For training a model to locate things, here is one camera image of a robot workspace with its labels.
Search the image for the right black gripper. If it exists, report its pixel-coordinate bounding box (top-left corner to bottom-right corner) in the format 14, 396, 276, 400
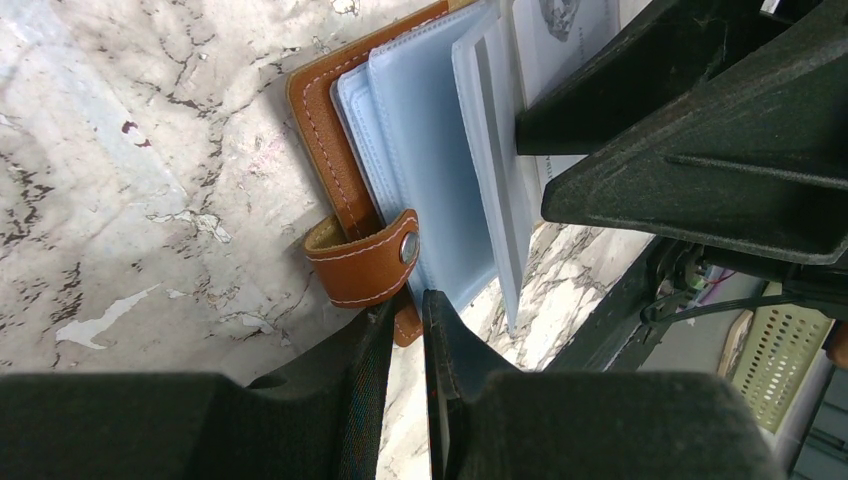
542, 1, 847, 326

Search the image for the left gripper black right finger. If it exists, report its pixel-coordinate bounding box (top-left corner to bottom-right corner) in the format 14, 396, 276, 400
422, 290, 782, 479

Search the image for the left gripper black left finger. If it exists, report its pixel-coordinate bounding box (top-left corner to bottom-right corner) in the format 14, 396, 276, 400
1, 302, 395, 479

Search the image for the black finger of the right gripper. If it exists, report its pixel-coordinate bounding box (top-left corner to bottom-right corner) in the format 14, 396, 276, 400
516, 0, 818, 155

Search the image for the white printed card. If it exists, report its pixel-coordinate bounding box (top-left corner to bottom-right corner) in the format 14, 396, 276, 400
511, 0, 624, 193

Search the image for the brown leather card holder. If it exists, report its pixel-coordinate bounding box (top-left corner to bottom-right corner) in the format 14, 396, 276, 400
286, 0, 654, 349

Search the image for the perforated white box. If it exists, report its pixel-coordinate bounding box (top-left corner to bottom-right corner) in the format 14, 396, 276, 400
717, 304, 834, 434

